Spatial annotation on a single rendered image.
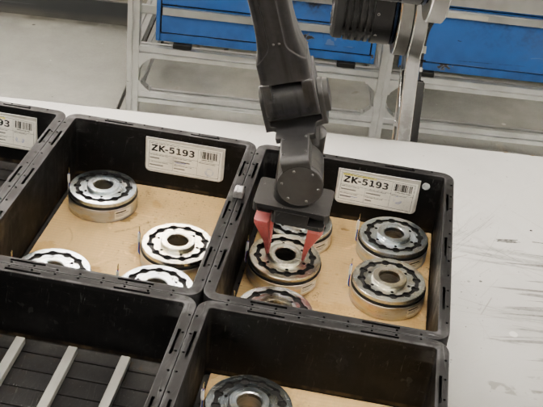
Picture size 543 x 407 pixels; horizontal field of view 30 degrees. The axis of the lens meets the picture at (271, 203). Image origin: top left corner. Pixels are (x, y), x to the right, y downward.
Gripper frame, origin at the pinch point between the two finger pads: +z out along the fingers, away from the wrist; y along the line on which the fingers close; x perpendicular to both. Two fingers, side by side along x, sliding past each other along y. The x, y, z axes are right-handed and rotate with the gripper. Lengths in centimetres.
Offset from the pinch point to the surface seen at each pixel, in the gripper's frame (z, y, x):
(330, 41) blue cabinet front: 57, -10, 190
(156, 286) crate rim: -5.7, -13.4, -19.7
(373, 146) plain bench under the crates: 20, 9, 66
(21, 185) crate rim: -4.4, -37.0, -3.2
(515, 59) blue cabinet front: 55, 49, 196
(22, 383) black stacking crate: 4.5, -26.4, -30.3
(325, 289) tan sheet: 4.5, 6.3, -1.3
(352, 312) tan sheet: 4.2, 10.7, -5.4
